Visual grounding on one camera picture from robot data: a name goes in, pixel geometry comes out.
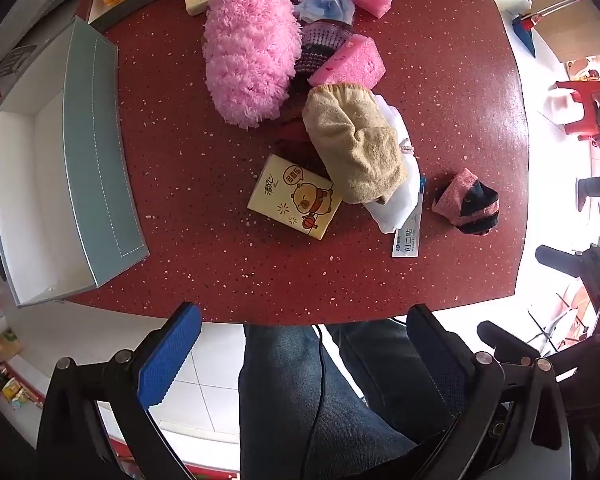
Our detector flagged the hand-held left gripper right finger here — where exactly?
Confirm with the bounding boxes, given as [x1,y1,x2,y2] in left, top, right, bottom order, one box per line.
[406,303,571,480]

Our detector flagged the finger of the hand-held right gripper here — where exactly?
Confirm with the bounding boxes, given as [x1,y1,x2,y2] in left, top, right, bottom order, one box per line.
[476,320,556,361]
[535,244,600,307]

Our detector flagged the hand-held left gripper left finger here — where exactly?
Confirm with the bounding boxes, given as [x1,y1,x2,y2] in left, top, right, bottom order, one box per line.
[36,302,203,480]

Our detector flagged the pink black sock roll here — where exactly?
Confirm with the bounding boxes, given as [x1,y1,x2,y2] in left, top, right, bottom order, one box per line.
[431,167,501,236]

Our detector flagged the white bandage packet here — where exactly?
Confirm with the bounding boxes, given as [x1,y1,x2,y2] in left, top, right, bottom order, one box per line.
[391,175,426,259]

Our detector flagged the white cloth roll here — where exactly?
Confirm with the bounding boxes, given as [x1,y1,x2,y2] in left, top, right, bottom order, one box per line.
[367,92,426,235]

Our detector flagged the grey-blue storage box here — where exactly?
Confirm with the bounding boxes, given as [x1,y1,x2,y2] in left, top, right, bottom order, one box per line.
[0,16,149,308]

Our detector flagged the beige towel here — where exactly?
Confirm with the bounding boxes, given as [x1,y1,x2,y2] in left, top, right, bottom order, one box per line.
[301,81,409,206]

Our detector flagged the dark red knitted cloth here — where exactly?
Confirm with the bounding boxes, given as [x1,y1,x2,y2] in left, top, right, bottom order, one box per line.
[272,105,321,161]

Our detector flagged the large pink sponge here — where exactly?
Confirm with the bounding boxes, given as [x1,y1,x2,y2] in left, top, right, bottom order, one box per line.
[307,34,386,90]

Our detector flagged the pink fluffy cloth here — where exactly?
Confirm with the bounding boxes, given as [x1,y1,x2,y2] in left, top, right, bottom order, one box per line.
[201,0,303,131]

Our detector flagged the purple knitted cloth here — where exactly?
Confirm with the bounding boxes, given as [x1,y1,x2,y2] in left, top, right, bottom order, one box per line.
[292,19,356,86]

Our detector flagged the person's blue jeans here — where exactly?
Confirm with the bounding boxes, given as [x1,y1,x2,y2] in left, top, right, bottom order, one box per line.
[238,317,456,480]

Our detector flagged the red plastic stool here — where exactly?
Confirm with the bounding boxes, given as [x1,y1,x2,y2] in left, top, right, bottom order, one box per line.
[555,77,600,141]

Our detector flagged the pile of snack packets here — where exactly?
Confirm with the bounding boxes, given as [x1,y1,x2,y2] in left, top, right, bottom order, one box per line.
[0,287,46,411]

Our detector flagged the blue plastic object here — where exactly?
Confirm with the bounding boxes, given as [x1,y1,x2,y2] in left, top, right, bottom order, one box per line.
[511,12,537,58]

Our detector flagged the cardboard box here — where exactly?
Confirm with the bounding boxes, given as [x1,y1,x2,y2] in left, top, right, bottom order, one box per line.
[530,0,600,61]

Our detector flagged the clear plastic rack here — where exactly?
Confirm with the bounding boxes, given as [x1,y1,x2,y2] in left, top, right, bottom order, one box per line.
[0,44,38,78]

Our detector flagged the light fabric sofa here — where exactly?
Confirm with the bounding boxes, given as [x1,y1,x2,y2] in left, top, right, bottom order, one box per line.
[0,0,103,68]

